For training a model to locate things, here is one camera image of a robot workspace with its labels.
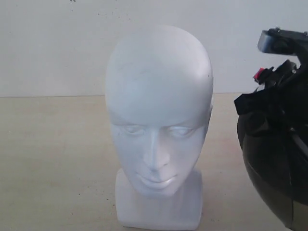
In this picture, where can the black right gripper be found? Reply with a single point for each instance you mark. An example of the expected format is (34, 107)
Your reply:
(288, 77)

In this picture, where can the black helmet with tinted visor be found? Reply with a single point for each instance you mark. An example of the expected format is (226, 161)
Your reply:
(273, 136)

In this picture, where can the white mannequin head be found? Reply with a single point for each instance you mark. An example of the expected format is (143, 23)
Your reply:
(159, 97)

